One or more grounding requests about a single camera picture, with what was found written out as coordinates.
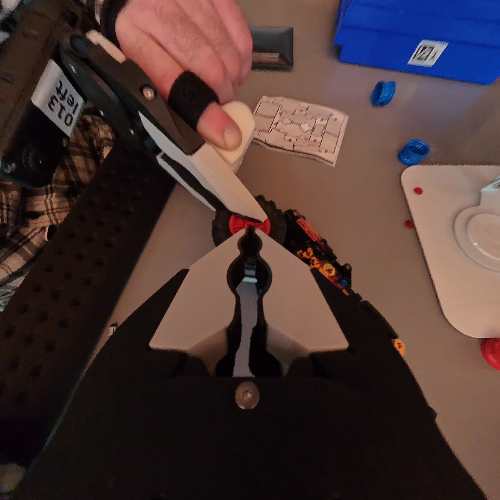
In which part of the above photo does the blue black toy monster truck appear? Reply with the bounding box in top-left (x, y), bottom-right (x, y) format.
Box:
top-left (241, 209), bottom-right (407, 358)

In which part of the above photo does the black toy wheel red rim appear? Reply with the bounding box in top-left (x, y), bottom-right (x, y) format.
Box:
top-left (210, 195), bottom-right (288, 251)

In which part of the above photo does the blue plastic bin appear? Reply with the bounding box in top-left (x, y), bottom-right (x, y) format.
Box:
top-left (334, 0), bottom-right (500, 86)

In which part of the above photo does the person's left hand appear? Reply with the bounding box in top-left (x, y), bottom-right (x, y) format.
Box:
top-left (99, 0), bottom-right (254, 151)

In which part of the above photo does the blue toy wheel rim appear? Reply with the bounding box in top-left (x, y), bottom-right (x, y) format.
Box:
top-left (397, 138), bottom-right (431, 167)
top-left (370, 80), bottom-right (397, 107)

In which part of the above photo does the black rectangular tray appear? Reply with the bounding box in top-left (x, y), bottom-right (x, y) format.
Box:
top-left (248, 26), bottom-right (295, 71)

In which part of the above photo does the plaid shirt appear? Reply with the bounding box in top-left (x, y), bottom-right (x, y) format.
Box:
top-left (0, 112), bottom-right (118, 310)

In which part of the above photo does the white sticker sheet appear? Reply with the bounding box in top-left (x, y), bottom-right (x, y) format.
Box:
top-left (252, 95), bottom-right (350, 168)

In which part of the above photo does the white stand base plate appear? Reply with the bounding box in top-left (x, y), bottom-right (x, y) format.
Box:
top-left (400, 164), bottom-right (500, 339)

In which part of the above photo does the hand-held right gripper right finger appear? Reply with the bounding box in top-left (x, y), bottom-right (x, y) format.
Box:
top-left (252, 227), bottom-right (349, 374)

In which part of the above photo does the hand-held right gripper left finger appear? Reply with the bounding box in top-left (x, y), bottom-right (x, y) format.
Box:
top-left (149, 227), bottom-right (251, 372)

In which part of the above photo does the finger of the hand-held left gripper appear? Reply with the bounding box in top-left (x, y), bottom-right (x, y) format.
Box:
top-left (155, 153), bottom-right (224, 214)
top-left (138, 110), bottom-right (270, 222)

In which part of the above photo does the black studded mat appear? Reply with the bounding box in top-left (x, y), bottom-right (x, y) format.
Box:
top-left (0, 129), bottom-right (177, 467)

